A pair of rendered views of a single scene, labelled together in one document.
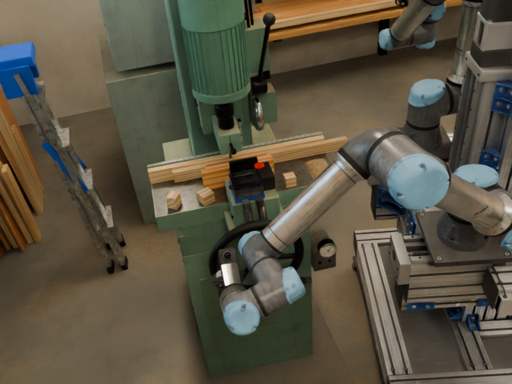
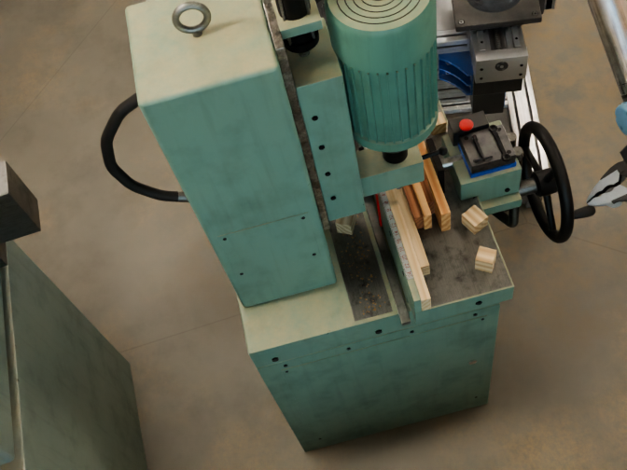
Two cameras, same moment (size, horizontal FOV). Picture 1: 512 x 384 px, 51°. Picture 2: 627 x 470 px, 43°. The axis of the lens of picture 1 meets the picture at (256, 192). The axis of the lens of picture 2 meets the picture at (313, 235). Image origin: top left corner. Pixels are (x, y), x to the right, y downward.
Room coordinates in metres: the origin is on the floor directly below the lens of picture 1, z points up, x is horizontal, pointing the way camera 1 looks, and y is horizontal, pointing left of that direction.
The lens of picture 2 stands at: (1.50, 1.03, 2.40)
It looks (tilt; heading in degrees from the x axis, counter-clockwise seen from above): 59 degrees down; 281
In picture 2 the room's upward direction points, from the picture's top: 16 degrees counter-clockwise
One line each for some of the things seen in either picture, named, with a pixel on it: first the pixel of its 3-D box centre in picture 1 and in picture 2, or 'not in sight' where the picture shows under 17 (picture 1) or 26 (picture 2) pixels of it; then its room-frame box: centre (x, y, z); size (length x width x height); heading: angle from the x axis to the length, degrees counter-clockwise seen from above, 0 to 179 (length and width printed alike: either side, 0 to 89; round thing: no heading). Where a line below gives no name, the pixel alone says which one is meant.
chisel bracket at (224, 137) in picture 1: (227, 134); (386, 168); (1.49, 0.07, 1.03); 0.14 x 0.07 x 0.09; 9
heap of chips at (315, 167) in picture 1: (318, 166); not in sight; (1.43, -0.21, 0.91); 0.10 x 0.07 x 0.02; 9
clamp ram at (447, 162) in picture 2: (246, 177); (448, 162); (1.36, 0.03, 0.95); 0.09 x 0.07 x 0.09; 99
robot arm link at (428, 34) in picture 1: (422, 33); not in sight; (1.93, -0.68, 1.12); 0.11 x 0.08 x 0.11; 102
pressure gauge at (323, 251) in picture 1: (326, 248); not in sight; (1.31, -0.22, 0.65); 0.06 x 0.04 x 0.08; 99
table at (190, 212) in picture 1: (248, 194); (442, 185); (1.37, 0.03, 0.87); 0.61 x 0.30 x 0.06; 99
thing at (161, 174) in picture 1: (238, 158); (386, 186); (1.50, 0.05, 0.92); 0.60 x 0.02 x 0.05; 99
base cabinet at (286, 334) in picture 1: (240, 259); (369, 316); (1.59, 0.09, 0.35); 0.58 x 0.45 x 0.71; 9
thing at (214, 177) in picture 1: (238, 173); (429, 178); (1.40, 0.05, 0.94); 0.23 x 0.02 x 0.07; 99
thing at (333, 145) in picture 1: (261, 158); (386, 158); (1.49, -0.03, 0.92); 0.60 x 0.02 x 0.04; 99
